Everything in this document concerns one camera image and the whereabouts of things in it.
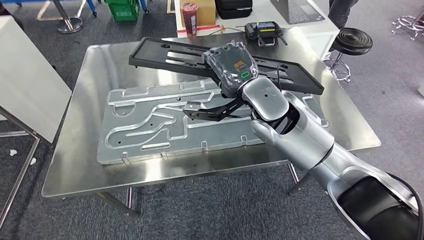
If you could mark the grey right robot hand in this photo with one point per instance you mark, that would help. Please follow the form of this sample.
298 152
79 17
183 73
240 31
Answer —
232 66

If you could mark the black plastic panel part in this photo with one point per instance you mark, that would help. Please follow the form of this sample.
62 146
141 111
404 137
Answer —
145 56

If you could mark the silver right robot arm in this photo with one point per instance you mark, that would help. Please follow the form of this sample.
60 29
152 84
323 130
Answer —
308 139

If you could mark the stainless steel workbench table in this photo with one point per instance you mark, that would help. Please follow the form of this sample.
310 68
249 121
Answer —
82 149

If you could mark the red tape strip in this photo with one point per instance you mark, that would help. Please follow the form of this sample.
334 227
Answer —
208 28

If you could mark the black remote controller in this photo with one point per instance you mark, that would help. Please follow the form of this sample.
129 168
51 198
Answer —
265 31

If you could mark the black carry case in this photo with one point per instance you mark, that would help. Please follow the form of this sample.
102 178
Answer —
233 10

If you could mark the brown cardboard box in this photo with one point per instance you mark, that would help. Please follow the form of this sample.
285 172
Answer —
207 11

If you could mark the red drink cup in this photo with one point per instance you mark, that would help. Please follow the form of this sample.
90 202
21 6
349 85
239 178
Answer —
189 20

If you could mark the white desk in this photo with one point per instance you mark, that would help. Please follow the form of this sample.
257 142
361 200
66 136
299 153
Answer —
261 10

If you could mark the grey laptop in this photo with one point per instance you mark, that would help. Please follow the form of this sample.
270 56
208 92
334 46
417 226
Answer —
298 11

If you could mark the silver stamped metal panel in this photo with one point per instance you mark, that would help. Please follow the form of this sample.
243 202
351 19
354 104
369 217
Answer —
149 145

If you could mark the green plastic crate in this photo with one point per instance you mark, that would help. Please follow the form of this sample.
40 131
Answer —
124 11

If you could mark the person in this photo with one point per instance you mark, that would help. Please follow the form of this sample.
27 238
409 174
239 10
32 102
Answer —
341 13

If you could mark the black round stool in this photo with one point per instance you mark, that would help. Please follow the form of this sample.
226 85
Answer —
351 40

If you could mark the chrome stanchion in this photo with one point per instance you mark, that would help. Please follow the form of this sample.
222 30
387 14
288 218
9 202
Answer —
69 26

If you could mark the chrome chair base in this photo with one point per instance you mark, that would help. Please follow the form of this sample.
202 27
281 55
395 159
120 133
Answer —
410 22

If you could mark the white table with steel legs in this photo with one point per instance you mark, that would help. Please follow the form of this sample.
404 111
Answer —
30 73

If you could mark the white paper scrap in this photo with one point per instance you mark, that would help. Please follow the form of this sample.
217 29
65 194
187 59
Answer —
33 161
13 152

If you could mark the black camera bracket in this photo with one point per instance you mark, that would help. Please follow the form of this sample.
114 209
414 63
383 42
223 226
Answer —
215 114

